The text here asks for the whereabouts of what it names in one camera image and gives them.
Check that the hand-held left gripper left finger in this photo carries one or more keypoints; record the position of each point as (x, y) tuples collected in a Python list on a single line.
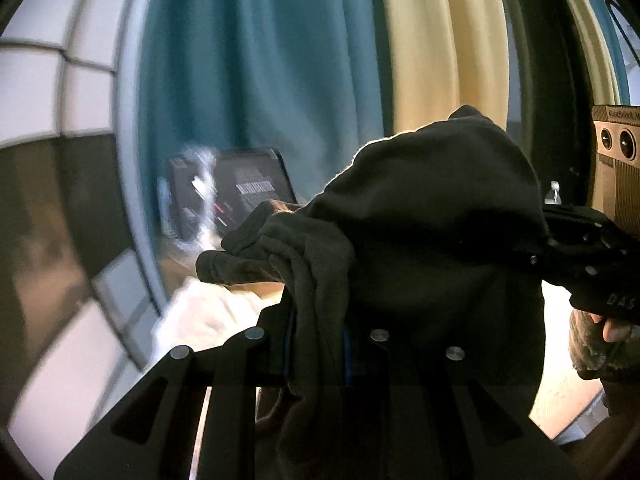
[(240, 375)]

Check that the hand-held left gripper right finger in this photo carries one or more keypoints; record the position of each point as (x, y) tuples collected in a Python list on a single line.
[(415, 360)]

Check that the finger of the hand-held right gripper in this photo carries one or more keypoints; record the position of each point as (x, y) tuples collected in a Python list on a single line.
[(575, 245)]

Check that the dark brown t-shirt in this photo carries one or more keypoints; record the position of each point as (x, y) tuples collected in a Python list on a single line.
[(425, 220)]

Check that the person's right hand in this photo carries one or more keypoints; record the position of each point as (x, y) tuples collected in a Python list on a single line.
[(600, 345)]

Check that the white cloth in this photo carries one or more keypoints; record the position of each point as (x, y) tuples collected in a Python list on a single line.
[(215, 315)]

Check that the yellow curtain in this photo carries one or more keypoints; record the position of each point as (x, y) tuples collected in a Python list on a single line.
[(440, 45), (585, 20)]

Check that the teal curtain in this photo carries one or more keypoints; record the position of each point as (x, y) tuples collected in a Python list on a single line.
[(260, 60)]

